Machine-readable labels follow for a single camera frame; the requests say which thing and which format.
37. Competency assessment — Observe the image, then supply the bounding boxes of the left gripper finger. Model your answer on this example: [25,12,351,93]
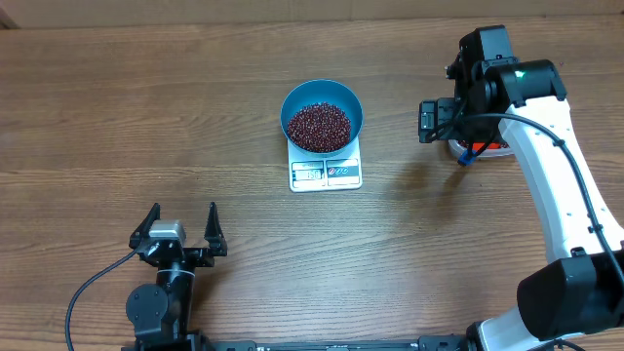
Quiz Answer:
[204,202,228,256]
[129,203,161,250]

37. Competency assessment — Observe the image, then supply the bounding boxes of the orange measuring scoop blue handle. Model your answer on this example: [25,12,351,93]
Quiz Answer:
[448,140,513,167]

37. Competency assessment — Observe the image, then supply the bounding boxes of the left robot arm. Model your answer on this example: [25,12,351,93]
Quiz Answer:
[126,202,227,351]

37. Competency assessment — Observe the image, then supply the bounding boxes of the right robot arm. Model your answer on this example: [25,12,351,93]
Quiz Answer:
[418,25,623,350]

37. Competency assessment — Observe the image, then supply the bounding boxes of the white digital kitchen scale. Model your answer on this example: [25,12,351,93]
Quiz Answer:
[288,137,363,193]

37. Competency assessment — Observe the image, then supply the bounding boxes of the red beans in bowl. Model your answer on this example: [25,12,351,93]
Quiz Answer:
[287,102,352,153]

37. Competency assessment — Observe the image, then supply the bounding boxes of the blue metal bowl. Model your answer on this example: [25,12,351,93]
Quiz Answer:
[280,79,364,156]

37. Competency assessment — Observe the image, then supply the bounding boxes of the clear plastic container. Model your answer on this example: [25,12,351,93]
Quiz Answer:
[447,138,516,160]

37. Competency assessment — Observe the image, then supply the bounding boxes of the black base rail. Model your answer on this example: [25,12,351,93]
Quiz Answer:
[121,333,477,351]

